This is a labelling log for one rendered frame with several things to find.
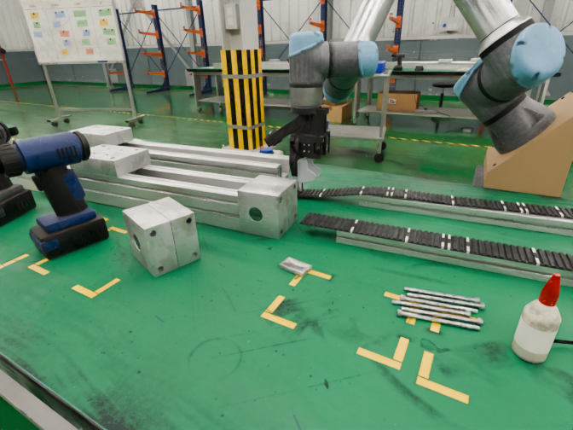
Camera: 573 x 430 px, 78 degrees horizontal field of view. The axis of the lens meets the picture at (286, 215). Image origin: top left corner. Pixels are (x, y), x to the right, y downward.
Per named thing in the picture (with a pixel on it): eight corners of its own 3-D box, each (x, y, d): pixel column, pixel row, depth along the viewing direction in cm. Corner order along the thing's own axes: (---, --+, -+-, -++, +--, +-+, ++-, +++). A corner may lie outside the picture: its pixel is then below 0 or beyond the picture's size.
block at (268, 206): (301, 214, 81) (301, 175, 77) (279, 239, 71) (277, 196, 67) (266, 208, 85) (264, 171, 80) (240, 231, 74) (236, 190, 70)
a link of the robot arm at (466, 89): (502, 101, 100) (470, 66, 100) (538, 80, 86) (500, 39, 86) (472, 128, 99) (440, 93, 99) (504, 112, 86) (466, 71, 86)
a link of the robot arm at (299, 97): (284, 88, 79) (298, 84, 85) (285, 109, 81) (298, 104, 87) (315, 88, 76) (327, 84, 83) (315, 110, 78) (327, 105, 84)
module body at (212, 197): (262, 212, 83) (260, 178, 79) (240, 231, 74) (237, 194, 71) (39, 175, 112) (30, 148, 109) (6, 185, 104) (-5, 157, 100)
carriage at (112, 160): (153, 173, 92) (148, 148, 89) (120, 188, 83) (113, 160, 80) (109, 167, 98) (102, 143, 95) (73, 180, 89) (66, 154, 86)
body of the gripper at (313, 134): (320, 162, 82) (321, 109, 77) (286, 159, 85) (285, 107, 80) (330, 153, 89) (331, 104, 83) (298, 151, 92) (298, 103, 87)
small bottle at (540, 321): (539, 369, 42) (572, 289, 37) (506, 351, 44) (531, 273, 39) (550, 353, 44) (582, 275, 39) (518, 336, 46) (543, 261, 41)
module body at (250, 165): (292, 185, 98) (292, 155, 95) (278, 198, 90) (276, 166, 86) (89, 158, 128) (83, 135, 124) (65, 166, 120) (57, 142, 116)
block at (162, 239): (212, 252, 67) (206, 207, 63) (154, 278, 60) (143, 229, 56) (187, 235, 74) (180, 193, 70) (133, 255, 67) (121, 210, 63)
